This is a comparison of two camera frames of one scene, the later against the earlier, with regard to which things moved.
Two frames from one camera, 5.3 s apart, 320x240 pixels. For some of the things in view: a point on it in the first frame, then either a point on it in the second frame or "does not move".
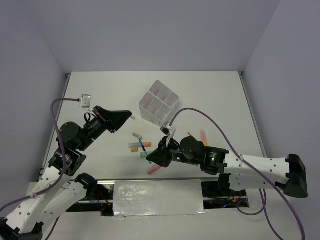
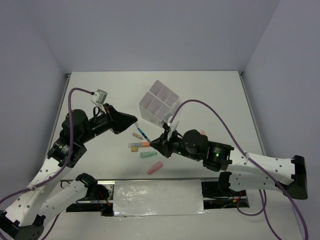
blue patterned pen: [144, 148] → [143, 134]
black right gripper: [160, 155] → [162, 145]
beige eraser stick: [137, 135] does not move
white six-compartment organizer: [155, 106] does not move
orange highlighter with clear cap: [137, 145] does not move
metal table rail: [149, 179] does not move
